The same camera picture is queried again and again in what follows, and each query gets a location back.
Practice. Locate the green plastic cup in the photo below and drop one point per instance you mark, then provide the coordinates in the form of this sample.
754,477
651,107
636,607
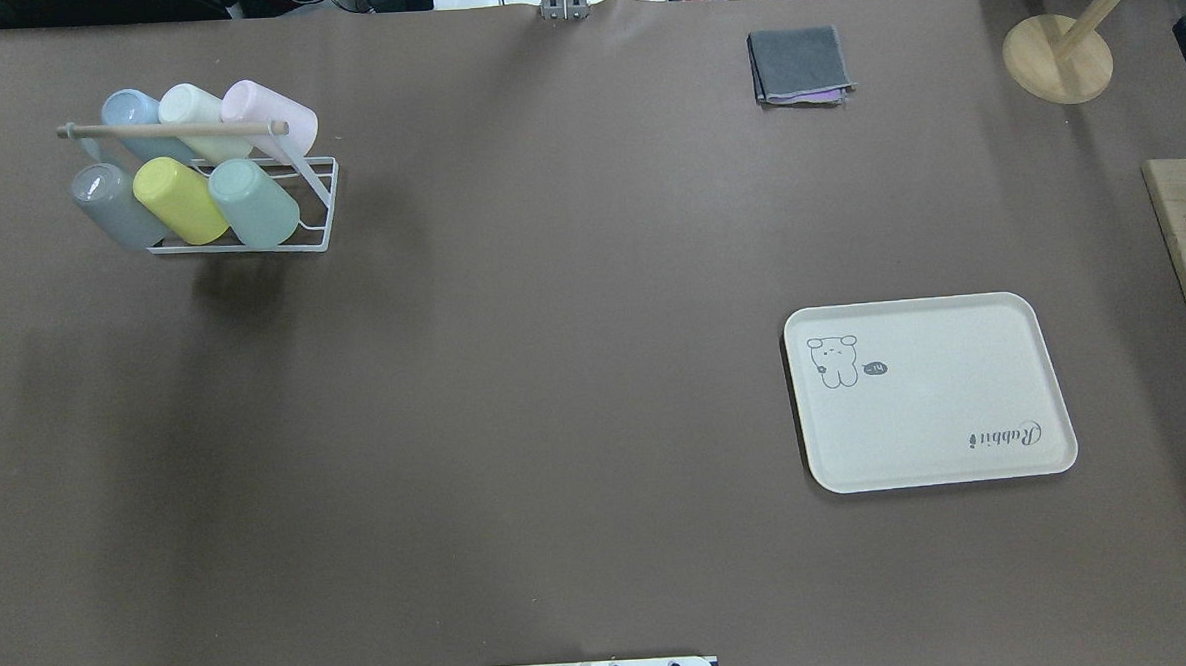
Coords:
260,212

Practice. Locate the cream rabbit serving tray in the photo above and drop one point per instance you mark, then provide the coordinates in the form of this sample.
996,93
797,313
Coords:
933,391

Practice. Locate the pink plastic cup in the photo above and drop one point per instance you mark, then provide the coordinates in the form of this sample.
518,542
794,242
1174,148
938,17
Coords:
250,102

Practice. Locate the yellow plastic cup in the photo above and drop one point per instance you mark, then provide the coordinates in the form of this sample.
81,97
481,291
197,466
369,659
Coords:
179,197

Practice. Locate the cream white plastic cup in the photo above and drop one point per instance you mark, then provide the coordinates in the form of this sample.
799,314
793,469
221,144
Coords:
187,104

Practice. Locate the grey plastic cup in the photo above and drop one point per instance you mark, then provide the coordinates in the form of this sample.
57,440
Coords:
103,192

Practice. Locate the blue plastic cup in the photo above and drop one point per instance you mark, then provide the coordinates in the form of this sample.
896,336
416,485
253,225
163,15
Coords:
134,107

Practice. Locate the folded grey cloth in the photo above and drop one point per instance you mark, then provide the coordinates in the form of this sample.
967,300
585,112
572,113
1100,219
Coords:
798,67

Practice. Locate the wooden mug tree stand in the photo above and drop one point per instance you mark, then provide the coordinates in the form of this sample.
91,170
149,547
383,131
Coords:
1060,59

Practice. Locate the white wire cup rack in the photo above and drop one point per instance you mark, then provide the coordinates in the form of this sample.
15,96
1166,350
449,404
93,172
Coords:
311,181

